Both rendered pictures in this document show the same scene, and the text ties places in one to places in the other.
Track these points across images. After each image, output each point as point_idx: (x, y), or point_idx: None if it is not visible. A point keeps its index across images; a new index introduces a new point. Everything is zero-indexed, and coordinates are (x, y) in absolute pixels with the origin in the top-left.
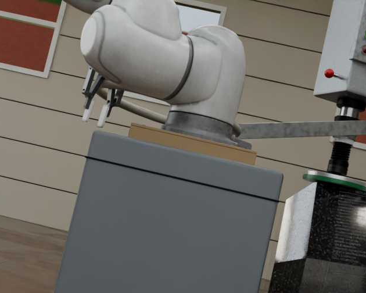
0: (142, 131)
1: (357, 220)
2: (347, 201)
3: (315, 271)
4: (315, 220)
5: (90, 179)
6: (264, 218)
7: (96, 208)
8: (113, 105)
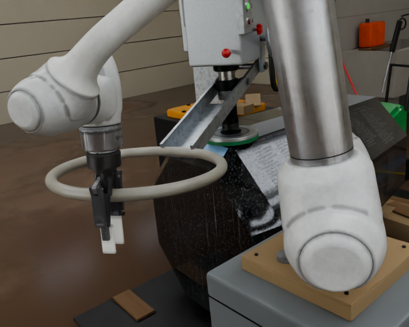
0: (359, 304)
1: (277, 166)
2: (261, 153)
3: None
4: (261, 186)
5: None
6: None
7: None
8: (124, 213)
